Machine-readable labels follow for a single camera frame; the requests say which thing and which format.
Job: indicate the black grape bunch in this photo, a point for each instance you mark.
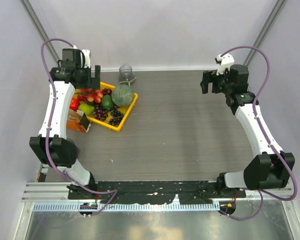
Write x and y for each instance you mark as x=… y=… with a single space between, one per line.
x=116 y=116

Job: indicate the dark red grape bunch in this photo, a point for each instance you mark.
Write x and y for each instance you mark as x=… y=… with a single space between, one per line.
x=101 y=113

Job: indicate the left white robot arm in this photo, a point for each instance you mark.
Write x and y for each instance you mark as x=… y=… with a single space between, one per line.
x=51 y=145

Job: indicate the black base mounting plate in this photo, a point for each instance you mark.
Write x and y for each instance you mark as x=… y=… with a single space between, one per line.
x=130 y=192

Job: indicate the green netted melon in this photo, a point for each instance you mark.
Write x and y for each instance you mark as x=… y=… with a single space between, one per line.
x=122 y=95

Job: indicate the clear glass coffee server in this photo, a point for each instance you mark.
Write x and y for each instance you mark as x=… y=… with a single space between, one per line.
x=126 y=75

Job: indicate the orange coffee filter box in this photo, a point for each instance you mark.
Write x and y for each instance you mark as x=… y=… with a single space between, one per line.
x=78 y=121

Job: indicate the green pear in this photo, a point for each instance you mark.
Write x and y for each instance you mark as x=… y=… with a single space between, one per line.
x=86 y=108

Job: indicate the white slotted cable duct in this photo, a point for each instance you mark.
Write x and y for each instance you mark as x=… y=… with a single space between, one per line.
x=73 y=206

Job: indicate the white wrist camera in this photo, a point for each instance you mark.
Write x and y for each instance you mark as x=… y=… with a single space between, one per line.
x=225 y=62
x=85 y=58

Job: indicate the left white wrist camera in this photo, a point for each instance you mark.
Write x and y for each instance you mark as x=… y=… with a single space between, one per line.
x=85 y=58

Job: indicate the red apple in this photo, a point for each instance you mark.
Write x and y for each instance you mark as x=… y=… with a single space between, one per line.
x=74 y=104

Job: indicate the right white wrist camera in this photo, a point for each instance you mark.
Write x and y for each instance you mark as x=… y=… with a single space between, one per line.
x=225 y=62

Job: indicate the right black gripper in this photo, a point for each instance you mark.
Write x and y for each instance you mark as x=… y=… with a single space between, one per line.
x=211 y=76

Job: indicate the yellow plastic fruit tray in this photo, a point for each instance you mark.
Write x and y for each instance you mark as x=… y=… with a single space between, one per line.
x=125 y=110

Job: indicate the red cherry bunch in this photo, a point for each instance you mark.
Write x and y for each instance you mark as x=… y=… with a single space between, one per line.
x=90 y=96

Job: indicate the aluminium frame rail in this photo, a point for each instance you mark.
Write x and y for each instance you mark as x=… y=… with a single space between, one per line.
x=58 y=191

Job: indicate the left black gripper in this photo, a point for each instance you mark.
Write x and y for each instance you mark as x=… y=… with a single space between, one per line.
x=93 y=83

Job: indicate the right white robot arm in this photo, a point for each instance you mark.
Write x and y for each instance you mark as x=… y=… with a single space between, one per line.
x=270 y=166

